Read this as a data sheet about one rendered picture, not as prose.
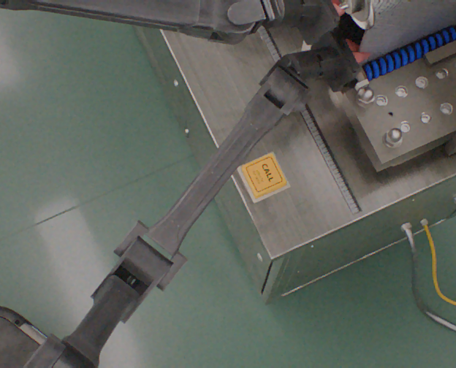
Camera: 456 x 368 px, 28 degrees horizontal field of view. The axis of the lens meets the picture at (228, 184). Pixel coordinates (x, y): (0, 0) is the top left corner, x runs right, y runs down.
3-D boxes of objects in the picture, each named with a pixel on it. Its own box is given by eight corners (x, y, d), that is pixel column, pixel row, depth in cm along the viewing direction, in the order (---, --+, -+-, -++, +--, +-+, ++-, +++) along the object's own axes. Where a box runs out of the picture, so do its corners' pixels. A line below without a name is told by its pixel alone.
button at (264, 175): (240, 169, 187) (240, 166, 185) (271, 155, 188) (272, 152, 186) (255, 199, 185) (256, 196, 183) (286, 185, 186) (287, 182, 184)
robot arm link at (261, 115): (164, 292, 153) (112, 252, 152) (162, 290, 158) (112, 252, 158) (318, 94, 158) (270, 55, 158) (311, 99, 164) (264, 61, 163)
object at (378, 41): (351, 69, 181) (365, 29, 163) (455, 23, 184) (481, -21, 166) (351, 71, 181) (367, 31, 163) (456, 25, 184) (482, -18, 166)
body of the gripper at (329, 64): (340, 92, 172) (311, 98, 168) (316, 46, 175) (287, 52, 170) (360, 74, 167) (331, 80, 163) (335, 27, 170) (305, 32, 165)
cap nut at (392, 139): (379, 135, 176) (383, 127, 171) (396, 127, 176) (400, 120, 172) (388, 151, 175) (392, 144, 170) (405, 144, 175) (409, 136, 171)
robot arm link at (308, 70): (300, 74, 160) (285, 48, 162) (281, 96, 166) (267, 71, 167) (328, 68, 164) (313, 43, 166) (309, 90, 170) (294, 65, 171)
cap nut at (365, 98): (352, 94, 178) (355, 86, 173) (368, 87, 178) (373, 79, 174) (360, 111, 177) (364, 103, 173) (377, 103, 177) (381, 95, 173)
